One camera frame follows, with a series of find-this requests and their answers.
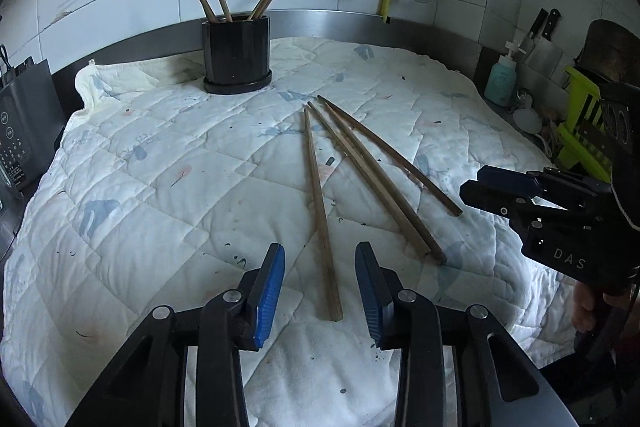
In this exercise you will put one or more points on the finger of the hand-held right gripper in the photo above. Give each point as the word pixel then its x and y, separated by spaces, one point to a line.
pixel 505 177
pixel 487 197

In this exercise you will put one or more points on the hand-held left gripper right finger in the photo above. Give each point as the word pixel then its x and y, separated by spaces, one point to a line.
pixel 370 292

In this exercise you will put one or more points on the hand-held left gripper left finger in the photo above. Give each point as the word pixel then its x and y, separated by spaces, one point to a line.
pixel 267 297

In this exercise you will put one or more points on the black chopstick holder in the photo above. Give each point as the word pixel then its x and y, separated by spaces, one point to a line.
pixel 235 52

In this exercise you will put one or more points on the person's right hand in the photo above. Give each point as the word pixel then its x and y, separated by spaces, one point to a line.
pixel 582 312

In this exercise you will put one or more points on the green plastic dish rack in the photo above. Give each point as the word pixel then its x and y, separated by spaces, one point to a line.
pixel 582 147

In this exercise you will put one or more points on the teal soap pump bottle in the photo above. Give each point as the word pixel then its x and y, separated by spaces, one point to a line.
pixel 500 79

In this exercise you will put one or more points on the white quilted cloth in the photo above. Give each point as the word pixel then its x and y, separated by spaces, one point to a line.
pixel 150 187

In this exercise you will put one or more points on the dark brown board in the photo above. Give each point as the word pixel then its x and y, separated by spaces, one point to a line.
pixel 607 52

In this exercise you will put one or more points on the black appliance with control panel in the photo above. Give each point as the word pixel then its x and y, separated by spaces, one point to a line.
pixel 25 122

